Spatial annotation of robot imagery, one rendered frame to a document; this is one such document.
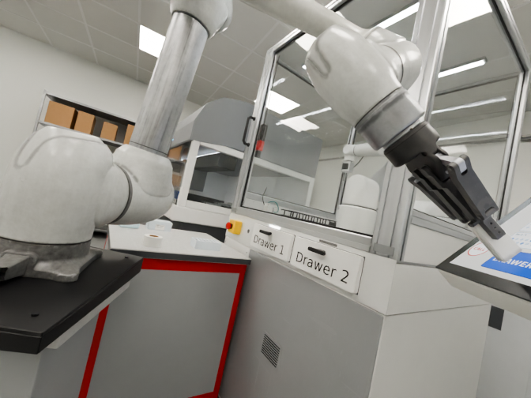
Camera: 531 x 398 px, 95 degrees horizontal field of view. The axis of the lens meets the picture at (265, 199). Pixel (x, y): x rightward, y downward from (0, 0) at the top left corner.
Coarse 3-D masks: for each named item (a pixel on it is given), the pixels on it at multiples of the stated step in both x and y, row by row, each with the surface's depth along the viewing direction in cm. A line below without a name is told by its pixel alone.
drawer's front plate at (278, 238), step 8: (256, 224) 119; (256, 232) 118; (272, 232) 108; (280, 232) 103; (256, 240) 116; (264, 240) 111; (272, 240) 106; (280, 240) 102; (288, 240) 98; (264, 248) 110; (272, 248) 105; (280, 248) 101; (288, 248) 97; (280, 256) 100; (288, 256) 97
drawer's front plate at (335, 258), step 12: (300, 240) 92; (300, 252) 91; (312, 252) 86; (336, 252) 78; (300, 264) 90; (312, 264) 85; (324, 264) 81; (336, 264) 77; (348, 264) 73; (360, 264) 71; (324, 276) 80; (336, 276) 76; (348, 276) 73; (348, 288) 72
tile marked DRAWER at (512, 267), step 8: (520, 256) 37; (528, 256) 36; (488, 264) 40; (496, 264) 38; (504, 264) 37; (512, 264) 36; (520, 264) 35; (528, 264) 34; (504, 272) 36; (512, 272) 35; (520, 272) 34; (528, 272) 33
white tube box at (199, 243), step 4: (192, 240) 116; (196, 240) 112; (200, 240) 116; (204, 240) 119; (208, 240) 120; (212, 240) 123; (216, 240) 124; (192, 244) 115; (196, 244) 111; (200, 244) 112; (204, 244) 113; (208, 244) 114; (212, 244) 115; (216, 244) 116; (220, 244) 118; (196, 248) 111; (200, 248) 112; (204, 248) 113; (208, 248) 114; (212, 248) 115; (216, 248) 117
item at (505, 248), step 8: (480, 232) 36; (488, 240) 36; (496, 240) 36; (504, 240) 36; (512, 240) 36; (496, 248) 36; (504, 248) 36; (512, 248) 36; (520, 248) 35; (504, 256) 36; (512, 256) 35
